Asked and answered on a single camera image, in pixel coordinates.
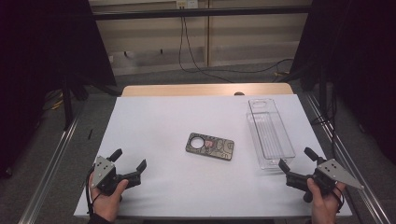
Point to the black metal stand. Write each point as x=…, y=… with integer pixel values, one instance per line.
x=67, y=105

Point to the white wall outlet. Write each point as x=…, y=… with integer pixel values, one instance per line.
x=186, y=3

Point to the black horizontal bar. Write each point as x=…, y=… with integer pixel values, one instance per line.
x=202, y=13

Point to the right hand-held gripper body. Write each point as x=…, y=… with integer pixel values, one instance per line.
x=334, y=174

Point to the person's left hand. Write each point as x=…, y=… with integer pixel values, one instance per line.
x=107, y=203

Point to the black curtain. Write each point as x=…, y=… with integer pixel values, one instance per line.
x=358, y=62
x=37, y=62

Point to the aluminium rail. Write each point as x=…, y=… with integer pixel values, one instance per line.
x=342, y=149
x=46, y=177

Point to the clear plastic box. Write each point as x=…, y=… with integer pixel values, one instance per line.
x=271, y=137

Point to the wooden table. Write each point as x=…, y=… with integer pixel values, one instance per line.
x=186, y=90

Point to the patterned phone case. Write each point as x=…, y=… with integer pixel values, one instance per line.
x=214, y=149

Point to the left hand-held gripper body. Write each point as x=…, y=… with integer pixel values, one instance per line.
x=101, y=172

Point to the white table cover sheet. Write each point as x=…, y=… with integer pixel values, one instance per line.
x=174, y=186

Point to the small black floor object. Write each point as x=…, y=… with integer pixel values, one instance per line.
x=90, y=134

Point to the person's right hand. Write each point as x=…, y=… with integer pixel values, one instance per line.
x=325, y=207

